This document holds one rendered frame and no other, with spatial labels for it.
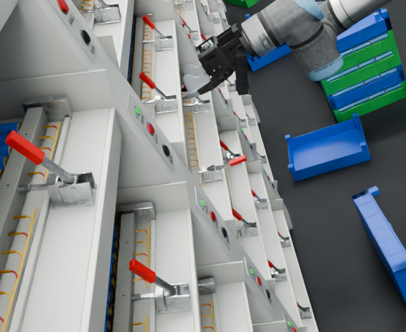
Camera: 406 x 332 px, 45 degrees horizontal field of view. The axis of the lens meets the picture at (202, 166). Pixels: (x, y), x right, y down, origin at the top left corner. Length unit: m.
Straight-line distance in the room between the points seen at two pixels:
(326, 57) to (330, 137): 0.94
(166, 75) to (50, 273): 0.68
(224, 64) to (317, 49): 0.21
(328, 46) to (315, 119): 1.06
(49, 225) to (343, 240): 1.36
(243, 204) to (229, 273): 0.43
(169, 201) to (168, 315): 0.18
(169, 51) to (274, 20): 0.24
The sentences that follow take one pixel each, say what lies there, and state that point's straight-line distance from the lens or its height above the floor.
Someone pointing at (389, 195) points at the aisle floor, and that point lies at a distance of 1.80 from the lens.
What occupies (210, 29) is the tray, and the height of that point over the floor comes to 0.53.
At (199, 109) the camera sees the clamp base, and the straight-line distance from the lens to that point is 1.25.
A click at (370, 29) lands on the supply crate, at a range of 1.95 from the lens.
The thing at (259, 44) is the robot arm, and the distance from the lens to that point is 1.13.
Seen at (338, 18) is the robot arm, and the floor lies 0.74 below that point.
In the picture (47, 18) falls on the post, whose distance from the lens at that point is 0.56.
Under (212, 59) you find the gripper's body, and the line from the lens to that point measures 1.14.
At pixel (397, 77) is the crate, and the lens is 2.09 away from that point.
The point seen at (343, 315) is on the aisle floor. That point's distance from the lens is 1.57.
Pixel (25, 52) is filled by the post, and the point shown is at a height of 1.19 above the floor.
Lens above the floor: 1.34
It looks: 36 degrees down
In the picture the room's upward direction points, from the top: 34 degrees counter-clockwise
